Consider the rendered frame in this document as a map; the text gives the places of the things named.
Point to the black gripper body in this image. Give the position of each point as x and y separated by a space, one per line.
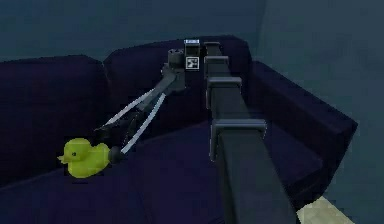
173 71

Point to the dark blue sofa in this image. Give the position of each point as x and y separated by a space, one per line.
160 173

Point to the yellow rubber duck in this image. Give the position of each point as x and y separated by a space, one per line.
85 159

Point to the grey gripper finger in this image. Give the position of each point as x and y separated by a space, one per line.
125 111
145 124

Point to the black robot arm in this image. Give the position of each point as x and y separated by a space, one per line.
243 160

